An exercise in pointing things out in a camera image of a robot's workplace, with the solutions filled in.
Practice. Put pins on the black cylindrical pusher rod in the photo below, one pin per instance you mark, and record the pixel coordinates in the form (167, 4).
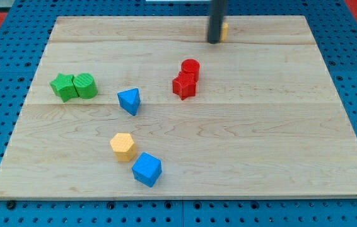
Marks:
(216, 18)

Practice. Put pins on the yellow heart block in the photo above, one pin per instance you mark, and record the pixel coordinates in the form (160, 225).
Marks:
(224, 31)

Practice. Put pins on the red cylinder block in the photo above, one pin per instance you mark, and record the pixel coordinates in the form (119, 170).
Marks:
(191, 66)

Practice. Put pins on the red star block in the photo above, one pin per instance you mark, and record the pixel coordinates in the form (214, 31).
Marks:
(184, 85)

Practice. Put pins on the blue triangle block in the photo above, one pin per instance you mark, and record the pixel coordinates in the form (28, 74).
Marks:
(129, 100)

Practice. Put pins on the wooden board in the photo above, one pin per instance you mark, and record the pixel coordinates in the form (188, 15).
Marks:
(266, 121)

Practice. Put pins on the green cylinder block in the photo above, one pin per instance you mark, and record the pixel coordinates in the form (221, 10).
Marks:
(85, 86)

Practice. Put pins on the yellow hexagon block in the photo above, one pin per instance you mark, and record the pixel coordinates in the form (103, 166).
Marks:
(123, 147)

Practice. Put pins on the green star block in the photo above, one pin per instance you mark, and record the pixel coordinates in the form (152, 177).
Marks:
(63, 87)

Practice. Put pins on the blue cube block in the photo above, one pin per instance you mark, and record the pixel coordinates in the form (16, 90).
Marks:
(147, 169)

